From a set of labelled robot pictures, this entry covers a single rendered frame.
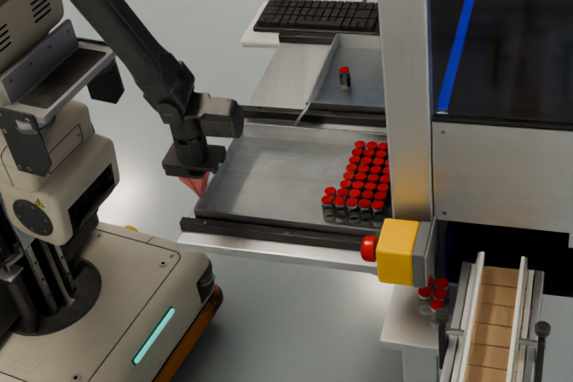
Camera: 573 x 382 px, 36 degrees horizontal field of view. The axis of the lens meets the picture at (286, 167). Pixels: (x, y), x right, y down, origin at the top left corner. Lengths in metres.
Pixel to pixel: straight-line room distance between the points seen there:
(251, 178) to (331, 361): 0.92
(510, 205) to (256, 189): 0.53
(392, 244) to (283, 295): 1.37
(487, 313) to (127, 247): 1.37
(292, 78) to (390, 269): 0.72
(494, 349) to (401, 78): 0.41
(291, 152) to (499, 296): 0.55
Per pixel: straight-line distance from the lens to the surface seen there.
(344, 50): 2.00
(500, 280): 1.40
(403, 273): 1.33
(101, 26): 1.36
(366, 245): 1.34
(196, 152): 1.55
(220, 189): 1.67
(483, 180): 1.30
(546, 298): 1.46
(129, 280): 2.42
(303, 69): 1.96
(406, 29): 1.16
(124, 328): 2.31
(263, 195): 1.64
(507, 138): 1.25
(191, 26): 3.98
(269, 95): 1.89
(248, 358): 2.52
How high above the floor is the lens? 1.96
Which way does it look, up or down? 40 degrees down
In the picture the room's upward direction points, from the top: 9 degrees counter-clockwise
